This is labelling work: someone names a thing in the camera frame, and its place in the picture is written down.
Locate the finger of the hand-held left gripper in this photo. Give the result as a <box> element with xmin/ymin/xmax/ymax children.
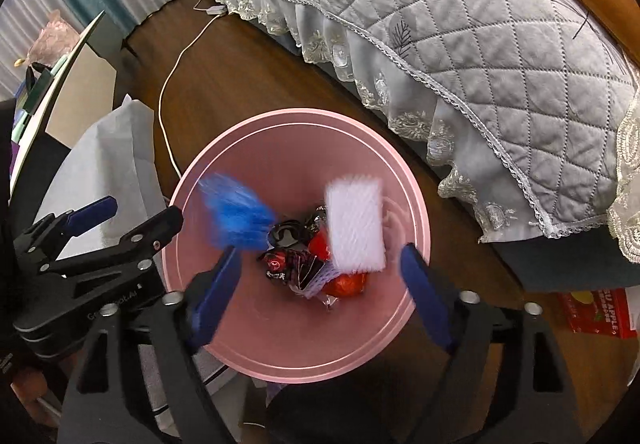
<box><xmin>40</xmin><ymin>206</ymin><xmax>185</xmax><ymax>279</ymax></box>
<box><xmin>15</xmin><ymin>196</ymin><xmax>118</xmax><ymax>265</ymax></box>

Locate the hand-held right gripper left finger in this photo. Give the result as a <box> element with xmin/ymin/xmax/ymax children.
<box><xmin>57</xmin><ymin>246</ymin><xmax>242</xmax><ymax>444</ymax></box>

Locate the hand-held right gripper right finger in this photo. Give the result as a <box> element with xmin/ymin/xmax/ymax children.
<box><xmin>397</xmin><ymin>244</ymin><xmax>586</xmax><ymax>444</ymax></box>

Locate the black and red candy wrapper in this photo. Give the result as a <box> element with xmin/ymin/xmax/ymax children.
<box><xmin>257</xmin><ymin>246</ymin><xmax>301</xmax><ymax>282</ymax></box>

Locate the blue plastic wrapper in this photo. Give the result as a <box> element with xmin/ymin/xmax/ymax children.
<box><xmin>197</xmin><ymin>174</ymin><xmax>277</xmax><ymax>252</ymax></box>

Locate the pink plastic bin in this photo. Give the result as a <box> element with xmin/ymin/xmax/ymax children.
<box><xmin>161</xmin><ymin>108</ymin><xmax>432</xmax><ymax>384</ymax></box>

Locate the black and pink packet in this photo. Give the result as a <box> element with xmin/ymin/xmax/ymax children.
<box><xmin>294</xmin><ymin>251</ymin><xmax>326</xmax><ymax>289</ymax></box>

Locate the purple foam net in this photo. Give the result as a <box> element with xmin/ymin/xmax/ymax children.
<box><xmin>295</xmin><ymin>261</ymin><xmax>337</xmax><ymax>299</ymax></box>

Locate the white foam net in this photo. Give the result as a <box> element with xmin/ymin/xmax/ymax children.
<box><xmin>324</xmin><ymin>177</ymin><xmax>387</xmax><ymax>273</ymax></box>

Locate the red shiny packet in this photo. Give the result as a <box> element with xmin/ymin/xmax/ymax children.
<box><xmin>307</xmin><ymin>229</ymin><xmax>331</xmax><ymax>261</ymax></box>

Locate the person's left hand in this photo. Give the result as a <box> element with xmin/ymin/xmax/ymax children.
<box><xmin>10</xmin><ymin>364</ymin><xmax>56</xmax><ymax>410</ymax></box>

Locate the grey cloth covered low table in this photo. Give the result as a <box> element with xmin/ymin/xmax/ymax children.
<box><xmin>15</xmin><ymin>96</ymin><xmax>241</xmax><ymax>430</ymax></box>

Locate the white marble coffee table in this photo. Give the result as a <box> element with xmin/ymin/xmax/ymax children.
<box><xmin>10</xmin><ymin>11</ymin><xmax>136</xmax><ymax>205</ymax></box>

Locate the red cardboard box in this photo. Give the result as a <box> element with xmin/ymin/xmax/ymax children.
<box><xmin>557</xmin><ymin>288</ymin><xmax>638</xmax><ymax>340</ymax></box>

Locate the pink woven basket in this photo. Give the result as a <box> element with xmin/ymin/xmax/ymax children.
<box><xmin>27</xmin><ymin>11</ymin><xmax>83</xmax><ymax>67</ymax></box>

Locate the white lace armrest cover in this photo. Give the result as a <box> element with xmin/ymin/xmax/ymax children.
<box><xmin>607</xmin><ymin>98</ymin><xmax>640</xmax><ymax>265</ymax></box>

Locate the grey quilted sofa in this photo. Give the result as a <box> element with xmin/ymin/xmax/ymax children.
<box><xmin>165</xmin><ymin>0</ymin><xmax>640</xmax><ymax>292</ymax></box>

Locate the white power strip cable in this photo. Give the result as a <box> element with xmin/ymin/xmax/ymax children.
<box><xmin>157</xmin><ymin>6</ymin><xmax>226</xmax><ymax>175</ymax></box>

